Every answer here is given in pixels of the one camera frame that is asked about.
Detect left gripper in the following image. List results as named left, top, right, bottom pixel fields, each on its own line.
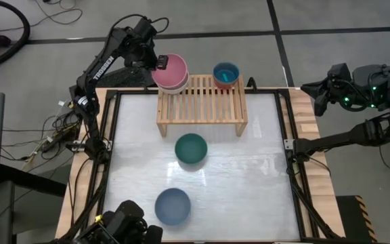
left=123, top=17, right=169, bottom=71

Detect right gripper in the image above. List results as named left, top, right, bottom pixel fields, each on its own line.
left=301, top=63, right=365, bottom=117

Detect large pink bowl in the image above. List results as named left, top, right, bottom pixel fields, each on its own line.
left=151, top=53, right=190, bottom=91

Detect cream white bowl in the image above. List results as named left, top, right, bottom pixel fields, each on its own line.
left=156, top=73, right=190, bottom=96

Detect small cyan plastic bowl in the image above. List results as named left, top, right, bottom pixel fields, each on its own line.
left=213, top=61, right=241, bottom=85

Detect small orange-red plastic bowl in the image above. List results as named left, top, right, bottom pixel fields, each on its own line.
left=213, top=76, right=240, bottom=90

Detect dark green bowl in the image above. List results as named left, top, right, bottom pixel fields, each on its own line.
left=174, top=132, right=209, bottom=165

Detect large grey-blue bowl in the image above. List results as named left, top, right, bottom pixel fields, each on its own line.
left=154, top=188, right=192, bottom=227

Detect wooden slatted shelf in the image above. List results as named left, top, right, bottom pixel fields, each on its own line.
left=156, top=74, right=249, bottom=137

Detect white and yellow plug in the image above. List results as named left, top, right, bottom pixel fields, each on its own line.
left=57, top=99, right=76, bottom=110

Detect black power strip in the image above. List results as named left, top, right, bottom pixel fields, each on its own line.
left=42, top=130, right=77, bottom=153

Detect black hazard striped mat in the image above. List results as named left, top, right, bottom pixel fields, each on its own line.
left=336, top=195, right=379, bottom=243

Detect black desk bar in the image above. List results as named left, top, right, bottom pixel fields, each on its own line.
left=0, top=163, right=68, bottom=198

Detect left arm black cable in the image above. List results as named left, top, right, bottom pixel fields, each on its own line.
left=112, top=13, right=171, bottom=35

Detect black metal table frame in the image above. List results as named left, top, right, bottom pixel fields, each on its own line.
left=47, top=87, right=343, bottom=244

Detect small black cable loop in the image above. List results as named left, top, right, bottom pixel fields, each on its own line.
left=246, top=77, right=259, bottom=92

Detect thin black floor cable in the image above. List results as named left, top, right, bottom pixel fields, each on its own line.
left=0, top=0, right=83, bottom=33

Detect tangled black cables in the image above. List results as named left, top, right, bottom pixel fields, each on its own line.
left=0, top=110, right=83, bottom=163

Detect black vacuum hose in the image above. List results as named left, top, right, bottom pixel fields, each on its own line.
left=0, top=0, right=32, bottom=68

